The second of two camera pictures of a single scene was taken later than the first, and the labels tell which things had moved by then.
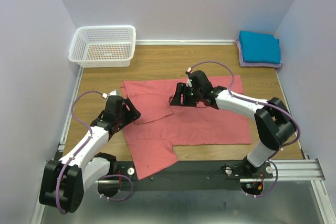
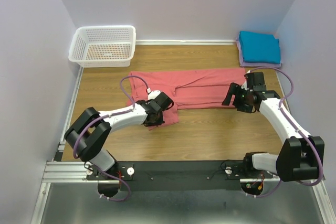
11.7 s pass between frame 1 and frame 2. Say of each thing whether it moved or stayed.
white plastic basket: stayed
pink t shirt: moved
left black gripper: moved
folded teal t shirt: stayed
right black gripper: moved
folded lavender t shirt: stayed
